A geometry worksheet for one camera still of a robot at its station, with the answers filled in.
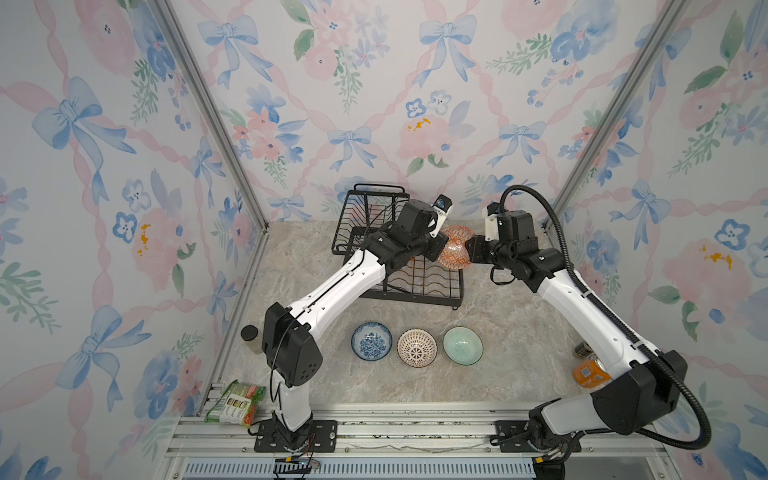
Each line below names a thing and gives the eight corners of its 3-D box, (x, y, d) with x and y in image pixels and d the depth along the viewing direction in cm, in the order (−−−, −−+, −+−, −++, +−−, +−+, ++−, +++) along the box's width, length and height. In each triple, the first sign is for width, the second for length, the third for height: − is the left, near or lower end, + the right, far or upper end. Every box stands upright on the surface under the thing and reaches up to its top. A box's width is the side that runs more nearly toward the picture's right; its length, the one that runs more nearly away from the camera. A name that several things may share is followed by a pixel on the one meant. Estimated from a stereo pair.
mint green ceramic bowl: (443, 368, 87) (446, 362, 83) (439, 333, 94) (441, 326, 90) (481, 368, 87) (486, 362, 83) (475, 333, 94) (479, 326, 90)
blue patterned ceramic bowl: (351, 362, 88) (350, 356, 84) (354, 329, 94) (353, 322, 90) (392, 362, 88) (392, 356, 84) (392, 329, 94) (392, 322, 90)
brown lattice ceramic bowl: (396, 369, 87) (397, 362, 82) (396, 336, 93) (396, 328, 89) (436, 369, 87) (439, 362, 82) (433, 336, 93) (435, 328, 89)
